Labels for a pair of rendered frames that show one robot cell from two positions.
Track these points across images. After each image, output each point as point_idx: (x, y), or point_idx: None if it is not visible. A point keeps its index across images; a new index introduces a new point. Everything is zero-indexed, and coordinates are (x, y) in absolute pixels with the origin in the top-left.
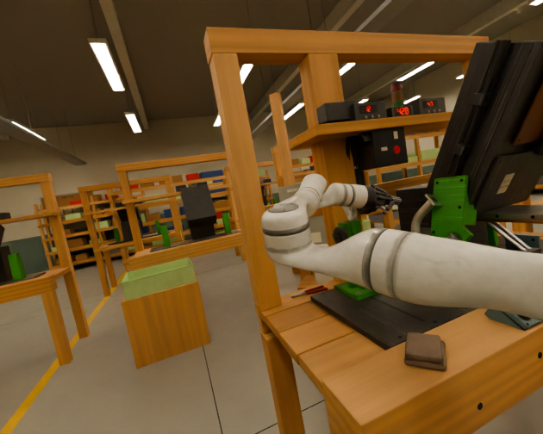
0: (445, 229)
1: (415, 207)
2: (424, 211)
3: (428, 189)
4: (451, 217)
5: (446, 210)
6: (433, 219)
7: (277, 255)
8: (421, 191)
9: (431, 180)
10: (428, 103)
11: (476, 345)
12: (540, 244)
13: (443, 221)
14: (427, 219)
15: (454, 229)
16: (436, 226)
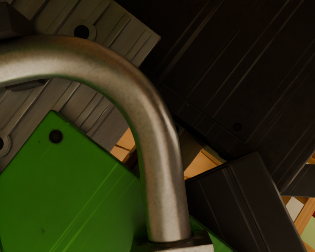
0: (34, 193)
1: (260, 65)
2: (147, 183)
3: (264, 203)
4: (64, 248)
5: (105, 245)
6: (108, 173)
7: None
8: (295, 146)
9: (289, 248)
10: None
11: None
12: (115, 126)
13: (69, 206)
14: (185, 81)
15: (9, 231)
16: (68, 163)
